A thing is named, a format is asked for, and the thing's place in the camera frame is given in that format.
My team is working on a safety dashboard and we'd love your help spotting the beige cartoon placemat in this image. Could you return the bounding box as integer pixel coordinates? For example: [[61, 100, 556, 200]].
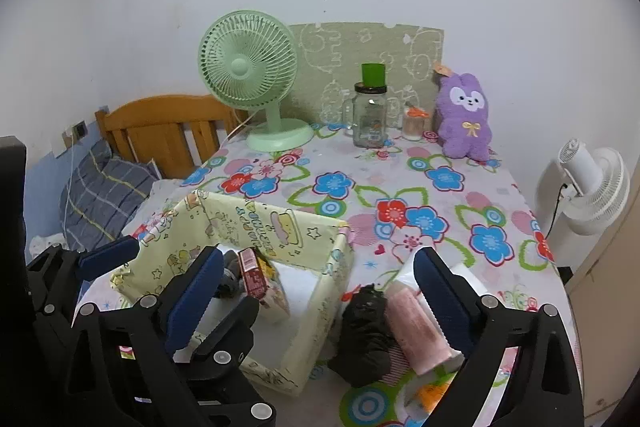
[[287, 22, 447, 132]]

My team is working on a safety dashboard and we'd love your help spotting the orange print tissue packet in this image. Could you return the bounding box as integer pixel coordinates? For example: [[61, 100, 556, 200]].
[[402, 379, 453, 420]]

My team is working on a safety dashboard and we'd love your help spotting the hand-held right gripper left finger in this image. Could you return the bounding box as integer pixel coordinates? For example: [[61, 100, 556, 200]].
[[62, 246, 277, 427]]

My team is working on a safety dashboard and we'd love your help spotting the green desk fan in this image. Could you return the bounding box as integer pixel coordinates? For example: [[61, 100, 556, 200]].
[[196, 9, 316, 154]]

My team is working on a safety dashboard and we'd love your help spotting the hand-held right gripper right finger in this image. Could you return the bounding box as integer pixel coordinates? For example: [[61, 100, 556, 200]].
[[414, 246, 586, 427]]

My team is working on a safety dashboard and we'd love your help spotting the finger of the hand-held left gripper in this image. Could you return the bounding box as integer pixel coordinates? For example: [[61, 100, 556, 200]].
[[25, 236, 142, 323]]

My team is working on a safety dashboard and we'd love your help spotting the beige white packet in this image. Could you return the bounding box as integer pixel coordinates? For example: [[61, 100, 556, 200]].
[[398, 251, 421, 290]]

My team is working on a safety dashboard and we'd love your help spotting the small jar orange lid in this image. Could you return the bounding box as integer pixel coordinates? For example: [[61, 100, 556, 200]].
[[402, 106, 430, 142]]

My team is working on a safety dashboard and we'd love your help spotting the printed white bed sheet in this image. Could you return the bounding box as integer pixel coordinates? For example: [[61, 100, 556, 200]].
[[120, 179, 183, 250]]

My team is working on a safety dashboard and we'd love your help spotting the black plastic bag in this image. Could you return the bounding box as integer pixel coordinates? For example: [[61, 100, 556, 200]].
[[327, 284, 406, 389]]

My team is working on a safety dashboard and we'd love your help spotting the purple plush rabbit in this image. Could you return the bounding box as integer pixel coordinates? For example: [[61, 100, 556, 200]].
[[431, 63, 493, 159]]

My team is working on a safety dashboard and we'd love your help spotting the beige wooden cabinet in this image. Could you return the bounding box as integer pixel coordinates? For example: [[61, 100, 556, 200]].
[[565, 202, 640, 408]]

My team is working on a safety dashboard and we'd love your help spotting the floral tablecloth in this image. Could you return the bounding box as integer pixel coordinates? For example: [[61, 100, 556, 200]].
[[75, 122, 586, 427]]

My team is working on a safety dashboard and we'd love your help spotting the white tissue pack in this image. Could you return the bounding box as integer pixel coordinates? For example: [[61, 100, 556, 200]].
[[449, 263, 498, 305]]

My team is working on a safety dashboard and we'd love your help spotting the dark grey cloth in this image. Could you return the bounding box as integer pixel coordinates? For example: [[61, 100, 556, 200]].
[[220, 252, 247, 300]]

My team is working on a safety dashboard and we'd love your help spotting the white floor fan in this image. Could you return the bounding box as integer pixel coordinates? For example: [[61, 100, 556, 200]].
[[534, 138, 631, 238]]

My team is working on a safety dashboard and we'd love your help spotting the yellow fabric storage box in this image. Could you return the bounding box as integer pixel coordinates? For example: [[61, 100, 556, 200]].
[[109, 189, 355, 397]]

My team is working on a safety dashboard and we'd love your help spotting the wooden headboard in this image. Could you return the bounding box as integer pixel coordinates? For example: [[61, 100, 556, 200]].
[[95, 94, 251, 180]]

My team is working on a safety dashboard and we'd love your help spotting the pink towel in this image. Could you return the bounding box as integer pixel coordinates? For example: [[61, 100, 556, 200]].
[[385, 279, 463, 375]]

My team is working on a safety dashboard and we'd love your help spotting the red print snack packet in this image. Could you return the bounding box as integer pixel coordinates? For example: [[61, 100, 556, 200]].
[[237, 248, 292, 324]]

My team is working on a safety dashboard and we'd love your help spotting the green cup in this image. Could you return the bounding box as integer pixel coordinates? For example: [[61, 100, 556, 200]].
[[361, 63, 387, 88]]

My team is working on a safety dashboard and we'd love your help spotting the glass jar mug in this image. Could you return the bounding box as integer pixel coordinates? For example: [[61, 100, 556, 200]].
[[341, 82, 392, 149]]

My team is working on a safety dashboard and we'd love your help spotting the blue plaid pillow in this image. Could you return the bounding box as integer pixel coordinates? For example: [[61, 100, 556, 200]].
[[59, 139, 160, 253]]

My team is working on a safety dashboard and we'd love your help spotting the white crumpled cloth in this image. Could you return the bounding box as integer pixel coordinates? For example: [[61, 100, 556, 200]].
[[29, 232, 66, 258]]

